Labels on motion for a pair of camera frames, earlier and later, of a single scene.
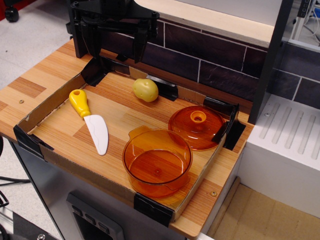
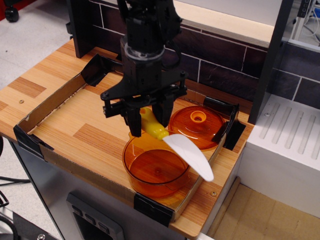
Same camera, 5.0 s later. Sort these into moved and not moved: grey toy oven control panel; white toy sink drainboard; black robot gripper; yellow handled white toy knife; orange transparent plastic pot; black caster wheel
Moved: black robot gripper; yellow handled white toy knife
Not moved: black caster wheel; orange transparent plastic pot; white toy sink drainboard; grey toy oven control panel
